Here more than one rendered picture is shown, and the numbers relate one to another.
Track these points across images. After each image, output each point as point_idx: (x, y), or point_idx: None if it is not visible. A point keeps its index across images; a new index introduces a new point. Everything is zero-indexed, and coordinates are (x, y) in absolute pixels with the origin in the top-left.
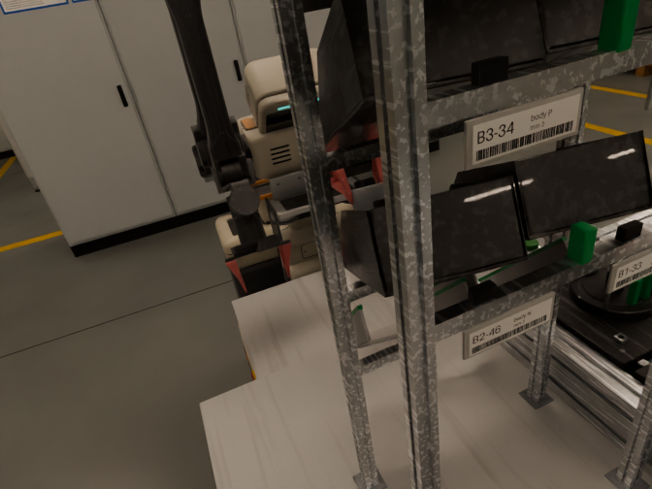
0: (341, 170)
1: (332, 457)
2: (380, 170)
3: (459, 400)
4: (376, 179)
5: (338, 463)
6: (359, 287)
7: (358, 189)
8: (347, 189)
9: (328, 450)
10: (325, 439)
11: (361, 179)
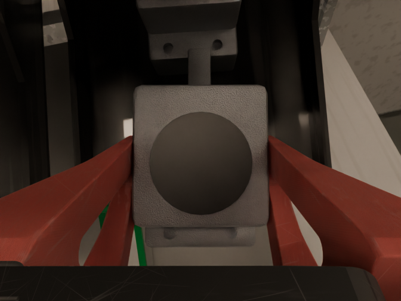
0: (320, 173)
1: (301, 222)
2: (104, 157)
3: (135, 258)
4: (122, 264)
5: (295, 214)
6: None
7: (244, 85)
8: (283, 143)
9: (306, 232)
10: (309, 248)
11: (207, 199)
